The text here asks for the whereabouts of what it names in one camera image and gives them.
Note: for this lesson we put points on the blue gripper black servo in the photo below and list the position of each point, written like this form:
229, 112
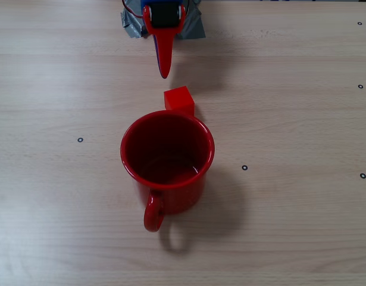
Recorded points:
163, 14

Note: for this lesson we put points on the red cube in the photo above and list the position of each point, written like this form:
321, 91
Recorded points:
178, 99

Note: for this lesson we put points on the red enamel mug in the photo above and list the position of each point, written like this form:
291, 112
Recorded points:
170, 196

